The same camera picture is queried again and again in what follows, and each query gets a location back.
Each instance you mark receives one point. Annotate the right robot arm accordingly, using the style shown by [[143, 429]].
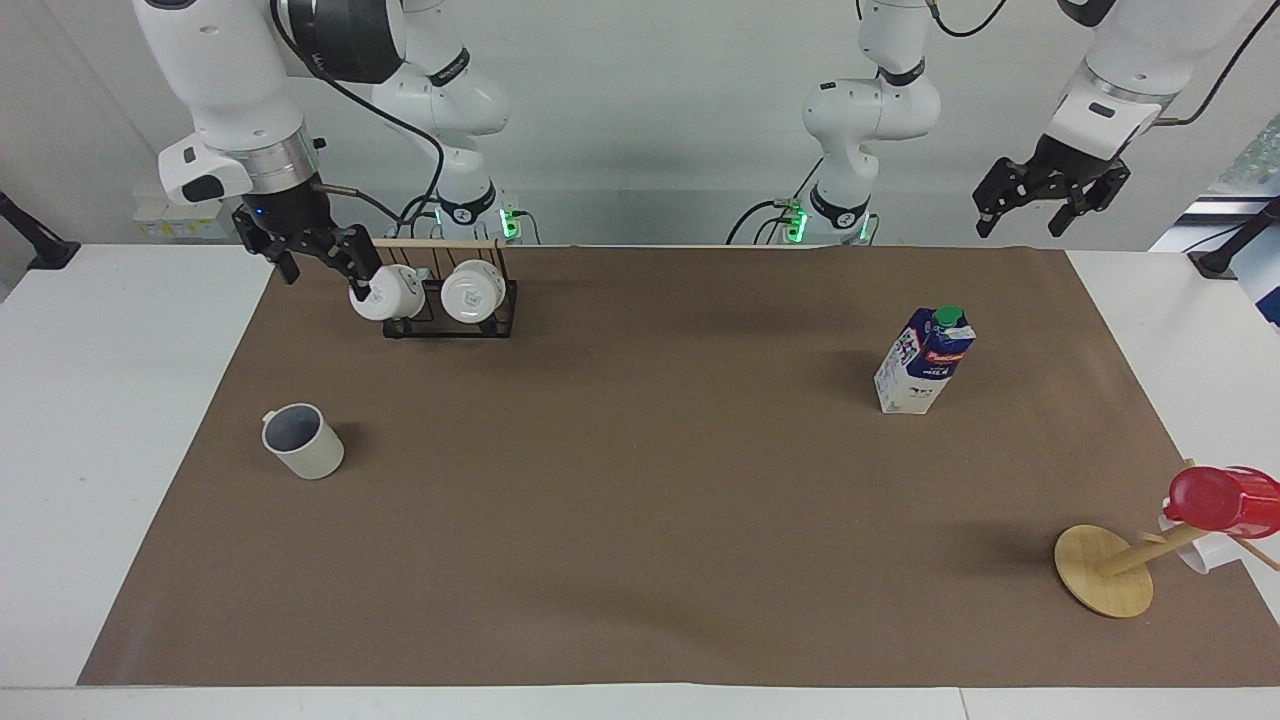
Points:
[[220, 70]]

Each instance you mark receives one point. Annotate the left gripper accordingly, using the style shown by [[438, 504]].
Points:
[[1075, 165]]

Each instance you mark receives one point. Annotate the white mug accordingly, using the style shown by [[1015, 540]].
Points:
[[1205, 552]]

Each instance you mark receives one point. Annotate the blue white milk carton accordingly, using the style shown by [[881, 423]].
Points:
[[920, 365]]

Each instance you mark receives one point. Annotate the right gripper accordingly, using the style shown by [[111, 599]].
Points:
[[292, 218]]

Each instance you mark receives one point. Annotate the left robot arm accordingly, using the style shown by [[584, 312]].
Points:
[[870, 110]]

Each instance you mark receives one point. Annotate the white cup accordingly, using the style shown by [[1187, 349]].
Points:
[[470, 292], [395, 292]]

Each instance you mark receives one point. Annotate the red cup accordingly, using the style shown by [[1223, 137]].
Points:
[[1230, 500]]

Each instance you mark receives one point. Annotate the wooden mug tree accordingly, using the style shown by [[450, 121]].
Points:
[[1095, 570]]

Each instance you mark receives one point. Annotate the grey mug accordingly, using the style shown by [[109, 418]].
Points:
[[312, 452]]

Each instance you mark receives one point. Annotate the black stand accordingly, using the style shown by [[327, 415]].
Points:
[[1225, 255], [40, 245]]

